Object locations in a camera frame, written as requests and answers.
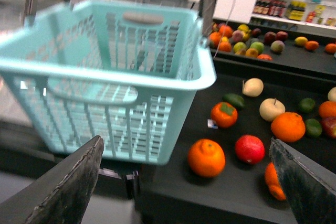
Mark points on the green lime lower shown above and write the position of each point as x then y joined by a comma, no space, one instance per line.
313,128

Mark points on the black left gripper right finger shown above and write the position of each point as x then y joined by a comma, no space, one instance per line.
308,186

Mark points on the red yellow apple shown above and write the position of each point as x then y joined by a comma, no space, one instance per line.
328,126

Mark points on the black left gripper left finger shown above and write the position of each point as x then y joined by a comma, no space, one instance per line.
62,194

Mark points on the orange persimmon green calyx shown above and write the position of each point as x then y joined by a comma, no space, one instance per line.
224,115

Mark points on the orange half hidden front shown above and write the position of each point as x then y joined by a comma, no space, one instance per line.
272,182

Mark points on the light teal plastic basket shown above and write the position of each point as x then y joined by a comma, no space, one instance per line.
126,72

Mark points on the green lime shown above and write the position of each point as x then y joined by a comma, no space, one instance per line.
306,105
313,128

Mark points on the orange far shelf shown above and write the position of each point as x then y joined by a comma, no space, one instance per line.
330,48

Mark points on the peach green red fruit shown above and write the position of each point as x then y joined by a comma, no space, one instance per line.
277,46

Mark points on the yellow lemon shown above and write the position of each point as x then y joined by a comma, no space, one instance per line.
301,41

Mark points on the green lime upper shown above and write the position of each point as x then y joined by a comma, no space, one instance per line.
306,105

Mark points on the cream white pear left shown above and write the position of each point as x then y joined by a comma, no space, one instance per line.
252,87

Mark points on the dark green avocado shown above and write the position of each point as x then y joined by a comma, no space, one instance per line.
235,100

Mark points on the orange with green stem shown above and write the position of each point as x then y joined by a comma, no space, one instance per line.
206,158

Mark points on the orange beside lemon on shelf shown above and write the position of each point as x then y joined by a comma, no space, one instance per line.
311,45

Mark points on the cream white apple with stem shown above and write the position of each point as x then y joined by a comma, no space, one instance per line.
270,108

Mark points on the orange fruit right cluster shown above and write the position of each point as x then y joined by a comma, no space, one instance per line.
327,109

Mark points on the red apple front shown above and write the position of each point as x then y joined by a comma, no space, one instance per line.
250,149

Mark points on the large orange fruit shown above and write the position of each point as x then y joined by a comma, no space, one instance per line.
288,127

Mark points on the white apple back right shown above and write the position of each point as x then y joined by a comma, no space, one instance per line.
332,94

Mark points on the white price tag card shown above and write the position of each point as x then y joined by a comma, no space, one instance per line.
211,124

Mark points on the dark red apple shelf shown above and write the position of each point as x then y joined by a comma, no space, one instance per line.
269,37

